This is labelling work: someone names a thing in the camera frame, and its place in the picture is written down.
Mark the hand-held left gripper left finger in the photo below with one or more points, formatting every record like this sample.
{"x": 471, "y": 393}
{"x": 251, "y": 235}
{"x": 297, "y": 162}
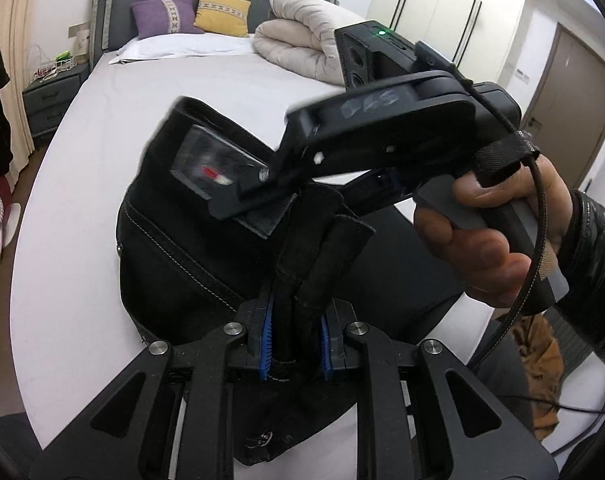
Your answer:
{"x": 266, "y": 345}

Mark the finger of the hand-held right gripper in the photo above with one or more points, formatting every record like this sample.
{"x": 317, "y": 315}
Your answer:
{"x": 272, "y": 217}
{"x": 267, "y": 187}

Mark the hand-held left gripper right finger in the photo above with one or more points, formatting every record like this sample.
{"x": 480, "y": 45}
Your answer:
{"x": 326, "y": 345}

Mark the black denim pants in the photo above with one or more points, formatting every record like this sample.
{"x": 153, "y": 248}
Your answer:
{"x": 182, "y": 270}

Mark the person's right forearm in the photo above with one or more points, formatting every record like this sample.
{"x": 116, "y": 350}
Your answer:
{"x": 592, "y": 270}

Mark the person's right hand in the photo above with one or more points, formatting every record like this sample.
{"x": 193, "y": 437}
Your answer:
{"x": 482, "y": 260}

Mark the rolled beige duvet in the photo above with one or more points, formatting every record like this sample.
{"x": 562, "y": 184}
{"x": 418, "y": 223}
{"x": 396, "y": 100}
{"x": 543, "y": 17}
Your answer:
{"x": 302, "y": 35}

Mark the white wardrobe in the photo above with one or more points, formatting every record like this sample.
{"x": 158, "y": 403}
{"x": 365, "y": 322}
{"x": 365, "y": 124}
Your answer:
{"x": 432, "y": 5}

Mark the white pillow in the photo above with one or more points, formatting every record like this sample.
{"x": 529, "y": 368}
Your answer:
{"x": 182, "y": 49}

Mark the bed with white sheet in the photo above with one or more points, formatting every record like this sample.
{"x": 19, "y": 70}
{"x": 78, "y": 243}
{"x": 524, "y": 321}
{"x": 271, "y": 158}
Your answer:
{"x": 107, "y": 120}

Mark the yellow cushion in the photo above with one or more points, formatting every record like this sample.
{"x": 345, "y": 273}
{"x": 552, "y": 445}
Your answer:
{"x": 222, "y": 10}

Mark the brown room door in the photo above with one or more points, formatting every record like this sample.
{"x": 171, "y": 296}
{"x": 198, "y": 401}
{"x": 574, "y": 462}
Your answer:
{"x": 577, "y": 110}

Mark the purple cushion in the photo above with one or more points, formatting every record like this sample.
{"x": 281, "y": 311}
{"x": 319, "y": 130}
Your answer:
{"x": 150, "y": 17}

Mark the brown cloth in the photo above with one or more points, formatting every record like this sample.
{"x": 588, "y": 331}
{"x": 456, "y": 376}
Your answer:
{"x": 537, "y": 370}

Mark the grey nightstand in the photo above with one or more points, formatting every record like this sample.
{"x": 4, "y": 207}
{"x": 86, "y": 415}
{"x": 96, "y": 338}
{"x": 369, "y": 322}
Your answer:
{"x": 52, "y": 105}

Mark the white card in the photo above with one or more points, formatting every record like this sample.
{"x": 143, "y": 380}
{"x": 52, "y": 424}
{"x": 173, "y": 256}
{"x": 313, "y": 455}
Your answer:
{"x": 82, "y": 47}

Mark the green packet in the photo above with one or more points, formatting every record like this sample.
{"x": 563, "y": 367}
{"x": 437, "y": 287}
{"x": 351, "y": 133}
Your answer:
{"x": 65, "y": 55}

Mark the beige curtain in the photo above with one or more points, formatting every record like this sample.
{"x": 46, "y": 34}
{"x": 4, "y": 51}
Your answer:
{"x": 17, "y": 60}

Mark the wall socket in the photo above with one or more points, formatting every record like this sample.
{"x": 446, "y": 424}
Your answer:
{"x": 77, "y": 30}

